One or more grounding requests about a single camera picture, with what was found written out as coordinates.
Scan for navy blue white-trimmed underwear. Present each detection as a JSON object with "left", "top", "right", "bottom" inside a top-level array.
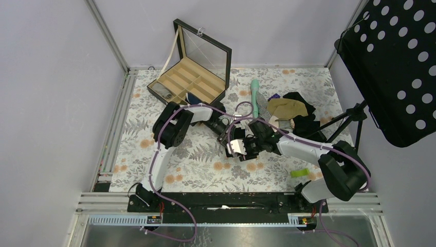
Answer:
[{"left": 186, "top": 93, "right": 202, "bottom": 105}]

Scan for black white-trimmed boxer briefs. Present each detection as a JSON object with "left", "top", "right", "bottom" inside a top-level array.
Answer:
[{"left": 230, "top": 127, "right": 246, "bottom": 140}]

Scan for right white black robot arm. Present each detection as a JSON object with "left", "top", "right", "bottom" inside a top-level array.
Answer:
[{"left": 228, "top": 119, "right": 371, "bottom": 212}]

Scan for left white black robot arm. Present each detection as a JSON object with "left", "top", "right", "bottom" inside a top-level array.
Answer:
[{"left": 130, "top": 102, "right": 245, "bottom": 211}]

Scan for grey striped cloth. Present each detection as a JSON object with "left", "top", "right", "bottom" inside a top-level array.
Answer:
[{"left": 256, "top": 92, "right": 275, "bottom": 122}]

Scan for tan beige cloth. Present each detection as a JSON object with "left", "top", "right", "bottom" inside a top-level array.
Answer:
[{"left": 266, "top": 98, "right": 308, "bottom": 120}]

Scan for green small block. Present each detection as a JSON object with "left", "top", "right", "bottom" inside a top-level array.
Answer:
[{"left": 290, "top": 168, "right": 310, "bottom": 178}]

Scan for purple small cloth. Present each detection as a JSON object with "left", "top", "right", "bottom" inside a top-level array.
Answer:
[{"left": 268, "top": 94, "right": 281, "bottom": 101}]

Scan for black cloth pile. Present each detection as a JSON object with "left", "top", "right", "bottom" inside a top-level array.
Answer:
[{"left": 283, "top": 92, "right": 327, "bottom": 143}]

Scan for floral patterned table mat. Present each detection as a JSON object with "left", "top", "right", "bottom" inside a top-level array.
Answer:
[{"left": 110, "top": 68, "right": 342, "bottom": 192}]

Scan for mint green rolled cloth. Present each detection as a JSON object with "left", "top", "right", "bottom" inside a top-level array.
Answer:
[{"left": 250, "top": 79, "right": 260, "bottom": 118}]

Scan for black wooden compartment box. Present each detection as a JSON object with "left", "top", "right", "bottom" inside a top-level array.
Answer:
[{"left": 147, "top": 19, "right": 232, "bottom": 105}]

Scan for grey rolled item in box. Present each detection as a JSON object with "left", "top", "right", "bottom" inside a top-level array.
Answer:
[{"left": 152, "top": 82, "right": 174, "bottom": 100}]

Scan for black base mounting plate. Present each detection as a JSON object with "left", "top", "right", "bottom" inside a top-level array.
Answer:
[{"left": 127, "top": 192, "right": 320, "bottom": 224}]

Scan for black tripod stand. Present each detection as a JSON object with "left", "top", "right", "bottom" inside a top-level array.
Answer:
[{"left": 323, "top": 100, "right": 369, "bottom": 152}]

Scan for black perforated panel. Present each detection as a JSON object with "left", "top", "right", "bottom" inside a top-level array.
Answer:
[{"left": 335, "top": 0, "right": 435, "bottom": 148}]

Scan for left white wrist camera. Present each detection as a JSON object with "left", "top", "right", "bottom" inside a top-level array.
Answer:
[{"left": 231, "top": 113, "right": 244, "bottom": 122}]

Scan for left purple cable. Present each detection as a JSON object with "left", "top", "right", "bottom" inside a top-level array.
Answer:
[{"left": 148, "top": 101, "right": 255, "bottom": 243}]

